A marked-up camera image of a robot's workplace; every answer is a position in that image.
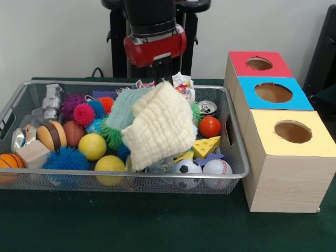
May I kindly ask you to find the wooden box with three holes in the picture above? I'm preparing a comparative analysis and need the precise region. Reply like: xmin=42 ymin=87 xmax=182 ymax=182
xmin=224 ymin=51 xmax=336 ymax=213

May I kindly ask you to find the red-orange smooth ball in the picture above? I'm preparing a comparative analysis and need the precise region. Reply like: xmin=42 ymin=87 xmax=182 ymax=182
xmin=198 ymin=116 xmax=222 ymax=139

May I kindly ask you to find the white colourful-dotted wrapper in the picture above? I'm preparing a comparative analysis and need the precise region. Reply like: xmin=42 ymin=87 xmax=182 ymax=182
xmin=172 ymin=71 xmax=196 ymax=104

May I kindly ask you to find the yellow foam ball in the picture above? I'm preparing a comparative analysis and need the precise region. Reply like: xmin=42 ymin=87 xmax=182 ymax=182
xmin=78 ymin=133 xmax=108 ymax=162

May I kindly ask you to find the small white baseball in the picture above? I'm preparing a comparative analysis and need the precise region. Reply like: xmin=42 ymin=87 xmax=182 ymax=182
xmin=202 ymin=159 xmax=234 ymax=190

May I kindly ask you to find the cream muslin cloth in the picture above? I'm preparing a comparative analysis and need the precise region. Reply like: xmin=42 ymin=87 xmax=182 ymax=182
xmin=120 ymin=80 xmax=197 ymax=172

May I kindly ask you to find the toy hamburger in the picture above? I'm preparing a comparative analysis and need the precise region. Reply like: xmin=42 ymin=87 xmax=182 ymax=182
xmin=36 ymin=120 xmax=68 ymax=152

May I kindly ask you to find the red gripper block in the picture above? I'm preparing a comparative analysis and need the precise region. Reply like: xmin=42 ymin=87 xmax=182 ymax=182
xmin=123 ymin=24 xmax=187 ymax=85

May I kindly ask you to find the shallow wire mesh bin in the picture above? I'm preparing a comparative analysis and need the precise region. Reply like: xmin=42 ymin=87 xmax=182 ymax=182
xmin=0 ymin=80 xmax=250 ymax=195

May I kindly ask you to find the black chair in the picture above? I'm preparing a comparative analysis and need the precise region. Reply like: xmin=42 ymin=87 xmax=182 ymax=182
xmin=303 ymin=4 xmax=336 ymax=106

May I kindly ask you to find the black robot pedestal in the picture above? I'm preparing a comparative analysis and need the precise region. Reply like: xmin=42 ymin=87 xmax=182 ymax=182
xmin=101 ymin=0 xmax=212 ymax=79

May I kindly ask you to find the pink spiky rubber ball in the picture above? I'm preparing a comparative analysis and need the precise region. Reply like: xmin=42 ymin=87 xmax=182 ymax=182
xmin=72 ymin=102 xmax=96 ymax=128

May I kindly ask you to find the small soccer ball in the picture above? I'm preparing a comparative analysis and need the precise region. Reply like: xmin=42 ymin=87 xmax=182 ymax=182
xmin=173 ymin=159 xmax=203 ymax=190

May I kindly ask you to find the blue spiky rubber ball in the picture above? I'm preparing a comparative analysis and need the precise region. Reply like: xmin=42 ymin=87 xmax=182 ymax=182
xmin=41 ymin=146 xmax=91 ymax=171

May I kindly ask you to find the yellow cheese wedge toy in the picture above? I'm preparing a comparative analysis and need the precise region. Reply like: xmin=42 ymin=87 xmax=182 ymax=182
xmin=192 ymin=135 xmax=222 ymax=160

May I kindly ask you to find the light blue muslin cloth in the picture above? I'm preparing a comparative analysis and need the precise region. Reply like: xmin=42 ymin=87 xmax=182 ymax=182
xmin=104 ymin=88 xmax=155 ymax=132

